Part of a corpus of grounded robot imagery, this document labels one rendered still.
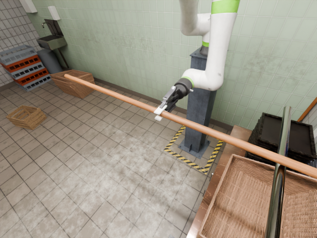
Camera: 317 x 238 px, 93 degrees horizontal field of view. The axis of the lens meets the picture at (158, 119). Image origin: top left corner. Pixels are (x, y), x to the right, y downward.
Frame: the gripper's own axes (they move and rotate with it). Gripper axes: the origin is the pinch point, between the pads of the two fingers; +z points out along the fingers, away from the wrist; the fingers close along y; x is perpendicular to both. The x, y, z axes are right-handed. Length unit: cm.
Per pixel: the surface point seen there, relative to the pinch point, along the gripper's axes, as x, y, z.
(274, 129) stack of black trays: -54, 32, -51
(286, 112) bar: -49, 2, -29
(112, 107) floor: 161, 120, -78
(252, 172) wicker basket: -53, 55, -28
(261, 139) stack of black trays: -48, 31, -37
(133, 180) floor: 43, 120, 5
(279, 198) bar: -49, 2, 13
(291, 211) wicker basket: -77, 58, -16
